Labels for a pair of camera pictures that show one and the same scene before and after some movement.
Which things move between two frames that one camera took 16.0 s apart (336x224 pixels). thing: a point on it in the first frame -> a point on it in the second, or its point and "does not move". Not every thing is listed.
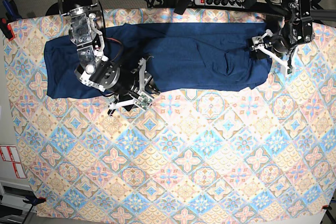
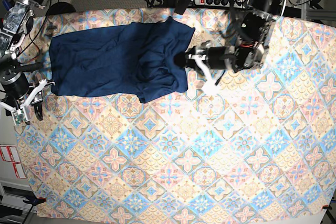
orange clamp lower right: [325, 206] does not move
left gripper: [126, 81] -> [17, 91]
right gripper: [270, 43] -> [213, 57]
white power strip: [219, 1] does not move
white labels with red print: [9, 153] does not move
